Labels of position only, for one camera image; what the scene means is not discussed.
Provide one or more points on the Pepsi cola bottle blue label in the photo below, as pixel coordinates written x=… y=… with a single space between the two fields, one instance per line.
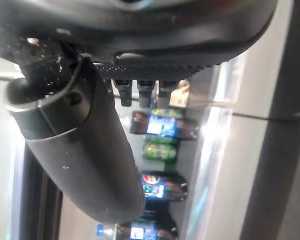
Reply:
x=162 y=187
x=165 y=127
x=140 y=231

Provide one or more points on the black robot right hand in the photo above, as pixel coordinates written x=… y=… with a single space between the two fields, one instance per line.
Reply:
x=90 y=150

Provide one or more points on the green soda can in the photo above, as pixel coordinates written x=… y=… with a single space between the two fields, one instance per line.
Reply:
x=160 y=152
x=166 y=113

